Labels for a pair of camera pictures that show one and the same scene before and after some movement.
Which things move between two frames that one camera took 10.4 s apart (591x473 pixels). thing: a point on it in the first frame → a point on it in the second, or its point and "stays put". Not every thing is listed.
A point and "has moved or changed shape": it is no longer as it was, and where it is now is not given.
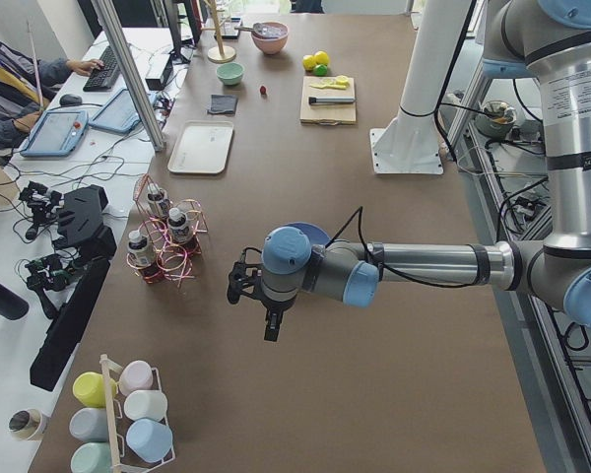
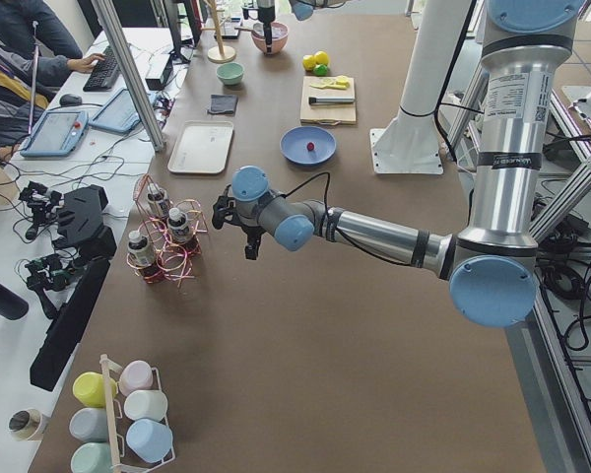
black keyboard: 103,79 stays put
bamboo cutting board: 328,101 stays put
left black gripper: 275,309 → 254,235
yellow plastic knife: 336,85 stays put
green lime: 320,70 stays put
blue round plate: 314,235 has moved or changed shape
